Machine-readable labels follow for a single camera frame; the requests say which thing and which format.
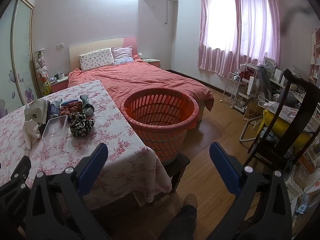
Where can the grey office chair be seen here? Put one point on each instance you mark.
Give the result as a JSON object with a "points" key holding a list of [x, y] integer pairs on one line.
{"points": [[265, 80]]}

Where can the black white mesh cloth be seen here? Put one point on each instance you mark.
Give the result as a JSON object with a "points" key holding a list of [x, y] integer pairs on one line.
{"points": [[81, 126]]}

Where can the red plastic laundry basket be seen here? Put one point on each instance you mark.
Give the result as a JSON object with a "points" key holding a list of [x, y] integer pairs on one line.
{"points": [[160, 140]]}

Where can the clear plastic tray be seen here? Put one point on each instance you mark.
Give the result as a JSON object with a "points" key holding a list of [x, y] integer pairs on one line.
{"points": [[55, 128]]}

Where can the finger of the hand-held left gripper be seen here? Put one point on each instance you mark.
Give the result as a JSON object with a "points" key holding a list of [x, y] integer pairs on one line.
{"points": [[22, 167]]}

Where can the pile of boxes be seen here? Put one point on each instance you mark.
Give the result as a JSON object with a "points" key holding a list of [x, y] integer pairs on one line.
{"points": [[305, 185]]}

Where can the floral print pillow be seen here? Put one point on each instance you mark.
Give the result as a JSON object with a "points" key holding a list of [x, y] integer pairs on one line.
{"points": [[96, 58]]}

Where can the flower print sliding wardrobe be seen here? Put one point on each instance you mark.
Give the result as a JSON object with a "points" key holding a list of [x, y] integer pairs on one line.
{"points": [[20, 55]]}

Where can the grey green sock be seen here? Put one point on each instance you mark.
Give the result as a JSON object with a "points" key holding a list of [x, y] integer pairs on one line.
{"points": [[87, 106]]}

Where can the red patterned cloth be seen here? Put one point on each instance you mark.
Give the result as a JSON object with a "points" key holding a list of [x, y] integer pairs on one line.
{"points": [[70, 110]]}

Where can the beige pink headboard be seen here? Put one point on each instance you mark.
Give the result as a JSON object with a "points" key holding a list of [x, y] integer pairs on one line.
{"points": [[95, 45]]}

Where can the yellow plush toy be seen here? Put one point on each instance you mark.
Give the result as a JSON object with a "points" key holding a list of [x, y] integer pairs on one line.
{"points": [[46, 87]]}

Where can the bed with pink duvet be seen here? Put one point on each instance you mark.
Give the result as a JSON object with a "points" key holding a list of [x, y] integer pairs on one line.
{"points": [[150, 80]]}

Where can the white paper bag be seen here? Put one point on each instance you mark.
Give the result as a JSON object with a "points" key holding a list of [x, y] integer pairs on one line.
{"points": [[253, 86]]}

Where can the white tube frame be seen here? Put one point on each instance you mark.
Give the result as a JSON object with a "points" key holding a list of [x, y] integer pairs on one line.
{"points": [[243, 130]]}

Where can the yellow cushion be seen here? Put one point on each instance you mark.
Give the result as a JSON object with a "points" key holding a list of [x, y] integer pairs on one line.
{"points": [[277, 126]]}

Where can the white mug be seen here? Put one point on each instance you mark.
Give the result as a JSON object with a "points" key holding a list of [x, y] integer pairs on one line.
{"points": [[60, 75]]}

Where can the dark wooden stool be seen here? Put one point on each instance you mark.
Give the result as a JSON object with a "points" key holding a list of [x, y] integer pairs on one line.
{"points": [[178, 165]]}

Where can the pink striped pillow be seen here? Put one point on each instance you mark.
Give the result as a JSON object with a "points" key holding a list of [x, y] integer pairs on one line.
{"points": [[122, 53]]}

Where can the table with floral cloth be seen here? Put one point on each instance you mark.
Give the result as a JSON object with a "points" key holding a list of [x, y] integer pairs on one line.
{"points": [[112, 140]]}

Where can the brown paper bag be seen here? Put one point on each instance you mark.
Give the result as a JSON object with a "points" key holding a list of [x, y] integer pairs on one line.
{"points": [[252, 111]]}

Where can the white rolling cart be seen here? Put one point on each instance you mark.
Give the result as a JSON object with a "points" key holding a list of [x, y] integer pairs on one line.
{"points": [[243, 100]]}

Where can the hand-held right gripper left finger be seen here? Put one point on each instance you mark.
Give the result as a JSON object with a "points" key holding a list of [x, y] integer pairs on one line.
{"points": [[93, 165]]}

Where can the pink curtain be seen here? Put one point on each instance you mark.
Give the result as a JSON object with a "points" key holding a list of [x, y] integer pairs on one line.
{"points": [[255, 30]]}

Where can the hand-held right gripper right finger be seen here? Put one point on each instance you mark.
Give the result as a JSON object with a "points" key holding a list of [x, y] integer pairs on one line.
{"points": [[222, 162]]}

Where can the black ridged strip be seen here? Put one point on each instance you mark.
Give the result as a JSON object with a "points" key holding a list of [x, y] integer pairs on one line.
{"points": [[46, 112]]}

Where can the hanging plush toy bunch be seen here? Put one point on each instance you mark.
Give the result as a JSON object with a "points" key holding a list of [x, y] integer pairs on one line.
{"points": [[41, 66]]}

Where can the brown shoe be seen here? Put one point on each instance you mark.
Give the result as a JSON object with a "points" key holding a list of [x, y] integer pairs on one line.
{"points": [[190, 200]]}

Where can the white plastic bag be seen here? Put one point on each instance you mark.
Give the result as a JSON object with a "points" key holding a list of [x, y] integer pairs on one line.
{"points": [[35, 111]]}

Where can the grey blue cloth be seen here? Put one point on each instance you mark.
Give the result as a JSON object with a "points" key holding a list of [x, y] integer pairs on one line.
{"points": [[55, 108]]}

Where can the dark wooden chair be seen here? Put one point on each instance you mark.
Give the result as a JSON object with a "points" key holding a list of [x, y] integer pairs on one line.
{"points": [[290, 76]]}

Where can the white crumpled tissue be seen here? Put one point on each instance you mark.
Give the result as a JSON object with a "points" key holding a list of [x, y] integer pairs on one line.
{"points": [[31, 132]]}

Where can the person's leg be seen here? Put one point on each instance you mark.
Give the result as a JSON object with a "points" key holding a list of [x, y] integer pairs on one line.
{"points": [[180, 222]]}

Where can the pink white nightstand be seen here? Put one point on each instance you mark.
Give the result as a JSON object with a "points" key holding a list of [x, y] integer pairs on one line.
{"points": [[152, 62], [58, 85]]}

